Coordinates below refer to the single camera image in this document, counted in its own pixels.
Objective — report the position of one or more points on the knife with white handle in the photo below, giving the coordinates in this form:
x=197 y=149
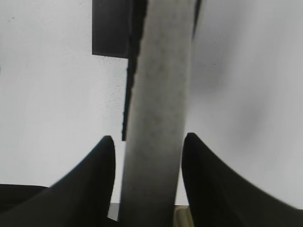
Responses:
x=156 y=122

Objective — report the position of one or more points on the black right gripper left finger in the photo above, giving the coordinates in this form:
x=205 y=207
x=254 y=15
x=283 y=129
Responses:
x=80 y=199

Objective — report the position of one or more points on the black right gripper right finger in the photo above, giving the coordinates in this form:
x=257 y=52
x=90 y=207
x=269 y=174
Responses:
x=220 y=197

